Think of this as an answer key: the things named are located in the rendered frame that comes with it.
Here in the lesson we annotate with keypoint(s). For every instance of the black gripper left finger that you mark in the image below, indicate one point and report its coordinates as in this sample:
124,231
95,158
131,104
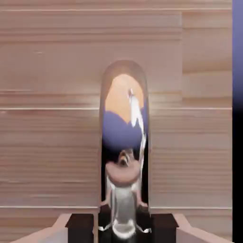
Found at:
79,229

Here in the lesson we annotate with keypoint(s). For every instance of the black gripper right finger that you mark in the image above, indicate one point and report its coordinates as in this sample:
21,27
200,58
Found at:
164,229

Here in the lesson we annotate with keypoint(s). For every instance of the light wood cabinet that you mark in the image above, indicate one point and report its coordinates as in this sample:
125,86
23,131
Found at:
207,151

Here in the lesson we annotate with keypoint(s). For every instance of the light wood cabinet door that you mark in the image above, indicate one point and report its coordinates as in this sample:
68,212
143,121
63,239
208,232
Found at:
47,66

